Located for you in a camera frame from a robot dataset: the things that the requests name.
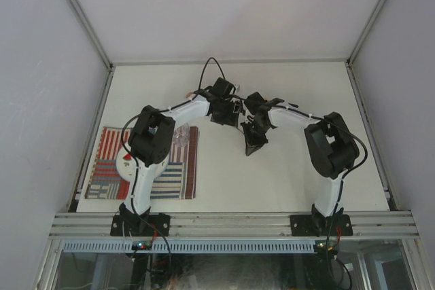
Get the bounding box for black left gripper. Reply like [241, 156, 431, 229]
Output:
[211, 98, 241, 129]

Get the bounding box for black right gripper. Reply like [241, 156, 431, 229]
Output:
[240, 120, 270, 156]

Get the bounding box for clear drinking glass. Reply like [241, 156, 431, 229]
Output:
[173, 124, 190, 147]

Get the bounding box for striped patchwork placemat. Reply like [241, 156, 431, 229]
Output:
[84, 126, 199, 200]

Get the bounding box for white watermelon pattern plate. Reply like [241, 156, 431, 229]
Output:
[116, 149, 136, 182]

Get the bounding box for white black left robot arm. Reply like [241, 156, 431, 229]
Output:
[119, 77, 242, 236]

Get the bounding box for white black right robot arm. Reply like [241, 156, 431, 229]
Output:
[239, 92, 360, 235]

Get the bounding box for black left camera cable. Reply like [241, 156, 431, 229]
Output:
[120, 57, 239, 199]

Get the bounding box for black camera cable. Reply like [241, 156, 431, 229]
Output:
[237, 96, 370, 236]
[120, 57, 239, 199]

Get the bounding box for black right camera cable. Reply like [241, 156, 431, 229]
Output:
[237, 96, 370, 236]

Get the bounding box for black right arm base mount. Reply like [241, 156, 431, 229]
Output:
[290, 214, 353, 237]

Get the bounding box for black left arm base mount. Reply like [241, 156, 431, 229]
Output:
[109, 213, 171, 237]

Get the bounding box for aluminium front rail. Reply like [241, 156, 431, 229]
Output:
[49, 211, 419, 240]

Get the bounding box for grey slotted cable duct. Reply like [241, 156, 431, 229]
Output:
[63, 239, 315, 254]

